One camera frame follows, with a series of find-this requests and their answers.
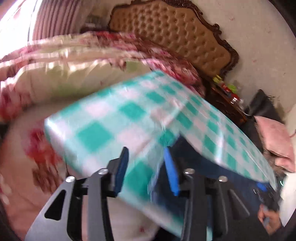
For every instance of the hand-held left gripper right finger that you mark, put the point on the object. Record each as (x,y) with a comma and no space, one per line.
(171,171)

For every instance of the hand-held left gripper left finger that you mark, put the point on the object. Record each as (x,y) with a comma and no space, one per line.
(121,166)

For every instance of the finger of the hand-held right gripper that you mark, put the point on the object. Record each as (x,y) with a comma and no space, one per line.
(262,186)

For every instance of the person's right hand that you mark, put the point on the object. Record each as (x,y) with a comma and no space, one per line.
(269,220)

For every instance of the white cloth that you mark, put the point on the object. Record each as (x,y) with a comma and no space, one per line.
(289,197)

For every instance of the pink pillow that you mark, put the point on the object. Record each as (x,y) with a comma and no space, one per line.
(275,136)

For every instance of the teal white checked tablecloth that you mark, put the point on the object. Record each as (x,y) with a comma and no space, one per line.
(129,115)

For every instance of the black chair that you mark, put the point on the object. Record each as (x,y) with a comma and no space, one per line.
(263,106)

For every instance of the bottles on nightstand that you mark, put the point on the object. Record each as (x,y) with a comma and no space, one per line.
(229,109)

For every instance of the glass jar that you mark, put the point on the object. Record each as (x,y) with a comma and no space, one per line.
(236,100)

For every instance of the pink floral bedsheet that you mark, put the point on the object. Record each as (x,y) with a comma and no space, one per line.
(30,166)

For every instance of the red small container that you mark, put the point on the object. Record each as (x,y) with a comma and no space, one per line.
(224,87)

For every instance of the green small container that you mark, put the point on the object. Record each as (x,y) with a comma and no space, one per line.
(232,88)

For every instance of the yellow green bottle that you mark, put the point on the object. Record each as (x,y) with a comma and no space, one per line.
(217,78)

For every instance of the floral quilt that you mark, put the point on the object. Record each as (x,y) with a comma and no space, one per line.
(76,69)

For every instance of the tufted tan bed headboard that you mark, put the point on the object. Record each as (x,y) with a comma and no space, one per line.
(175,34)

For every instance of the striped curtain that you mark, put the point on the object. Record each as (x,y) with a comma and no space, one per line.
(57,18)

